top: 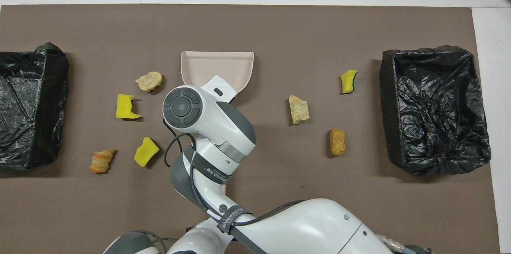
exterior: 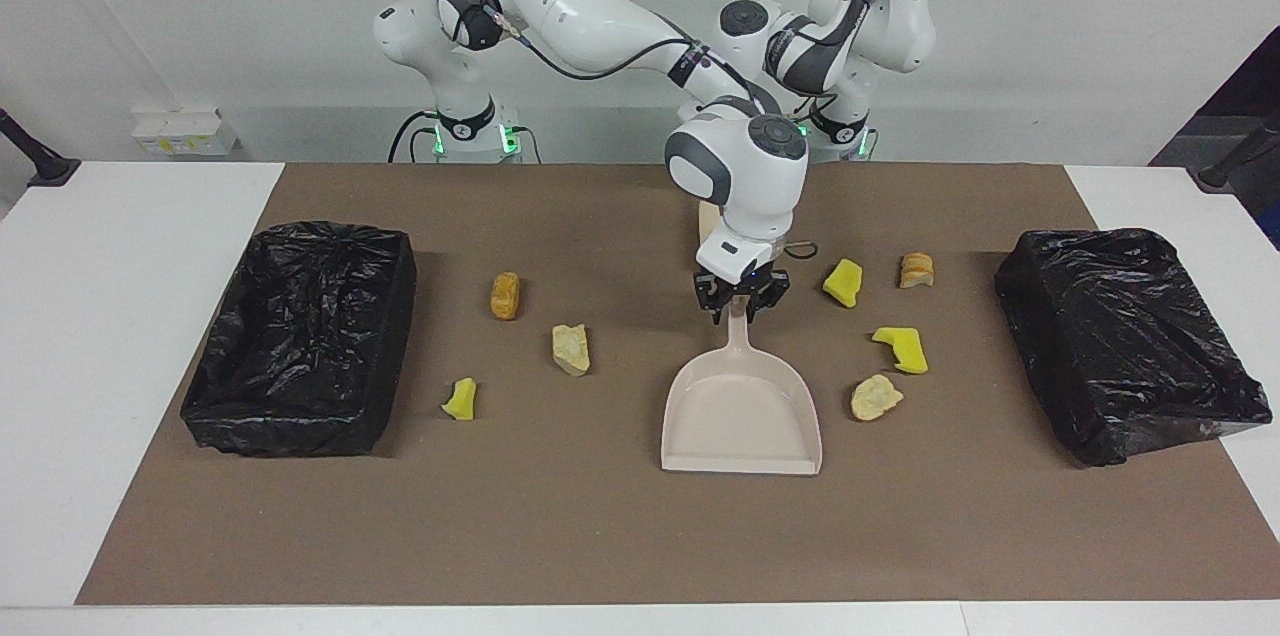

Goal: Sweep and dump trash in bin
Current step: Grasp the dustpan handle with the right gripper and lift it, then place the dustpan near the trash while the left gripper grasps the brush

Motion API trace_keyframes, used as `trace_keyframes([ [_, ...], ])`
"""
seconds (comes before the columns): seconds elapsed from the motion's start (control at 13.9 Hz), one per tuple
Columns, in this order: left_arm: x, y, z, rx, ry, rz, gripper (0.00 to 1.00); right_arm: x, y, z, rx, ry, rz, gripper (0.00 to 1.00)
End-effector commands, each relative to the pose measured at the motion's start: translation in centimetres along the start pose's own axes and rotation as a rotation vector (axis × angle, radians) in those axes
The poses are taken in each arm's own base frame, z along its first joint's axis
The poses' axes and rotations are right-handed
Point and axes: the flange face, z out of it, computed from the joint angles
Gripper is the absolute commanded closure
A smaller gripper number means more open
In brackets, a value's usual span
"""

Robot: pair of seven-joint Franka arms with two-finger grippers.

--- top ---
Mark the notched yellow sponge piece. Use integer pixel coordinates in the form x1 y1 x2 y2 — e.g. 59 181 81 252
115 94 142 120

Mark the bin with black bag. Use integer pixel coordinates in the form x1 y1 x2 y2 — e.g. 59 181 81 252
379 45 491 177
0 42 69 171

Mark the pale angular toy bread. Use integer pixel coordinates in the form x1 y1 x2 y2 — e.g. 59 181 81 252
289 95 310 125

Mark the brown oval toy bread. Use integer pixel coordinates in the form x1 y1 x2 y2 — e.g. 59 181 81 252
329 128 347 157

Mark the orange striped toy croissant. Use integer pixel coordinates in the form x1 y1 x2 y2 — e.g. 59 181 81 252
89 149 116 175

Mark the brown table mat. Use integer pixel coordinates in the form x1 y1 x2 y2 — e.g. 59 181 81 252
0 4 501 254

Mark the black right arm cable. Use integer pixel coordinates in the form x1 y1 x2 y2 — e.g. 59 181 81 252
163 117 306 232

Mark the yellow green sponge piece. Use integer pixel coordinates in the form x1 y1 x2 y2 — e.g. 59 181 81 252
341 69 358 95

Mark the rounded yellow sponge piece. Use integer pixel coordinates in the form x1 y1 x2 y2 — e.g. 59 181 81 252
134 137 160 168

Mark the beige plastic dustpan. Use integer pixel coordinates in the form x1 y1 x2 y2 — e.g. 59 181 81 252
181 50 255 105

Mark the pale toy croissant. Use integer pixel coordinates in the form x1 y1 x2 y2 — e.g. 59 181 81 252
135 71 163 93

